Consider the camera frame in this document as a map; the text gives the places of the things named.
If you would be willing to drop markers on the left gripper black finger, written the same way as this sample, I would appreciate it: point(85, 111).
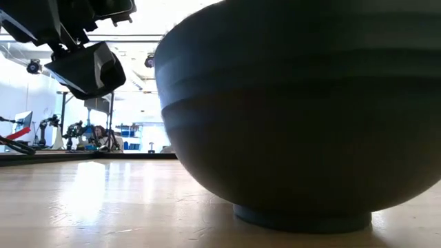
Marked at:
point(65, 46)

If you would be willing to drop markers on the dark grey plastic bowl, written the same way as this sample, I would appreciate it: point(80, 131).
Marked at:
point(303, 165)
point(89, 72)

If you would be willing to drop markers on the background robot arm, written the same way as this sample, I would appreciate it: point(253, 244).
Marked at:
point(74, 132)
point(43, 132)

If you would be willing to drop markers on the background computer monitor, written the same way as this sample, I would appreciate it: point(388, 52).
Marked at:
point(24, 120)

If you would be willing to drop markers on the person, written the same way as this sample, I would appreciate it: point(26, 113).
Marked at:
point(100, 133)

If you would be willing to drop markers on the red bar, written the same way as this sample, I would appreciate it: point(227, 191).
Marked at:
point(19, 133)

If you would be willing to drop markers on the small background stool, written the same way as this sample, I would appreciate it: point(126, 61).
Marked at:
point(151, 146)

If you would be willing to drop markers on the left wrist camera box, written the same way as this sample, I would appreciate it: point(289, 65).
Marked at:
point(113, 8)

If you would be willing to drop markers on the black background rig frame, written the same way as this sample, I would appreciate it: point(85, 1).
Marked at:
point(63, 110)

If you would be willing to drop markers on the dark box under rig frame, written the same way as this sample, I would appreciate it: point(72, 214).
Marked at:
point(98, 106)

